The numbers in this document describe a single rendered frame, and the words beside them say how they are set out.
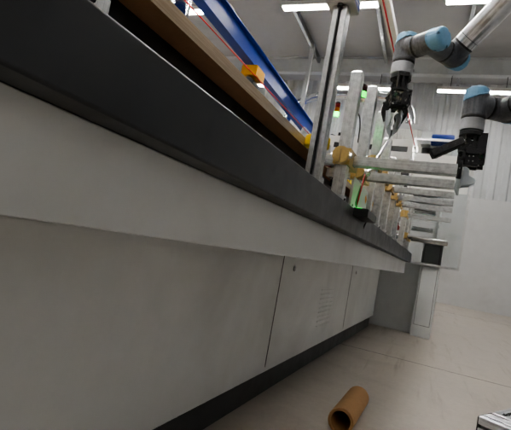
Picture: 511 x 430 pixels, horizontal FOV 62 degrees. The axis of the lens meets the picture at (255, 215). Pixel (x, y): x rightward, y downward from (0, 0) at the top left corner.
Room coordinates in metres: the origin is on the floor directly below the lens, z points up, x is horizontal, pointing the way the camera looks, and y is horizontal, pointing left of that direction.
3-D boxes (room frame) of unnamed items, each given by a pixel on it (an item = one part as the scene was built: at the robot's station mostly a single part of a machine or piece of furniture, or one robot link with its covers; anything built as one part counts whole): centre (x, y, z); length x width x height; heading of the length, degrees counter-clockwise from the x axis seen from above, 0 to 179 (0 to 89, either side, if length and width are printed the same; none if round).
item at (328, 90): (1.02, -0.12, 0.93); 0.05 x 0.05 x 0.45; 65
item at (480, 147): (1.38, -0.66, 0.97); 0.09 x 0.08 x 0.12; 65
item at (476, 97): (1.38, -0.66, 1.13); 0.09 x 0.08 x 0.11; 94
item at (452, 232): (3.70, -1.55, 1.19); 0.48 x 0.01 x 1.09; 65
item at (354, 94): (1.26, -0.23, 0.87); 0.04 x 0.04 x 0.48; 65
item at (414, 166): (1.26, -0.33, 0.84); 0.44 x 0.03 x 0.04; 65
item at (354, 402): (1.50, -0.44, 0.04); 0.30 x 0.08 x 0.08; 155
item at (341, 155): (1.28, -0.24, 0.84); 0.14 x 0.06 x 0.05; 155
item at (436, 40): (1.38, -0.49, 1.31); 0.11 x 0.11 x 0.08; 32
